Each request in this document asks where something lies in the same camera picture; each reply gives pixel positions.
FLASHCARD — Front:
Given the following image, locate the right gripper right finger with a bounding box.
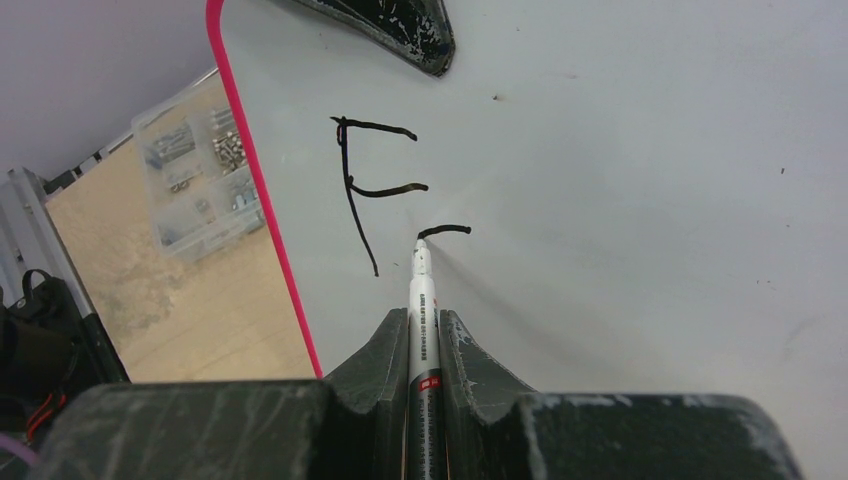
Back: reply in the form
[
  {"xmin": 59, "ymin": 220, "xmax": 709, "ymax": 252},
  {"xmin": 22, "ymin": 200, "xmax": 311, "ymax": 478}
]
[{"xmin": 439, "ymin": 310, "xmax": 535, "ymax": 479}]

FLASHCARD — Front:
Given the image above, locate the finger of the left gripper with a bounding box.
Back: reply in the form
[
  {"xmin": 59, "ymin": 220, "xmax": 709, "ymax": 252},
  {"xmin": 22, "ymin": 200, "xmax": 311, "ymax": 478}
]
[{"xmin": 301, "ymin": 0, "xmax": 456, "ymax": 77}]

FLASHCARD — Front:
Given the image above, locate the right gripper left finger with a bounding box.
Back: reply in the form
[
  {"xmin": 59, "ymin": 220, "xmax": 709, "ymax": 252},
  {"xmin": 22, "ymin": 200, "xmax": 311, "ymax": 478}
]
[{"xmin": 323, "ymin": 308, "xmax": 409, "ymax": 479}]

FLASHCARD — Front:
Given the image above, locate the pink framed whiteboard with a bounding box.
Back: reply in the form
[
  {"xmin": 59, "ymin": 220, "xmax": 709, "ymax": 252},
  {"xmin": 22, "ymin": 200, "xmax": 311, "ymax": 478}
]
[{"xmin": 207, "ymin": 1, "xmax": 847, "ymax": 479}]

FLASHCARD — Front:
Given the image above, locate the clear plastic parts box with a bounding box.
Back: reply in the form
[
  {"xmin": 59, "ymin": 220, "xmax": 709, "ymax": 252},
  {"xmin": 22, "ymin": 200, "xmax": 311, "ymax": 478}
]
[{"xmin": 131, "ymin": 73, "xmax": 265, "ymax": 262}]

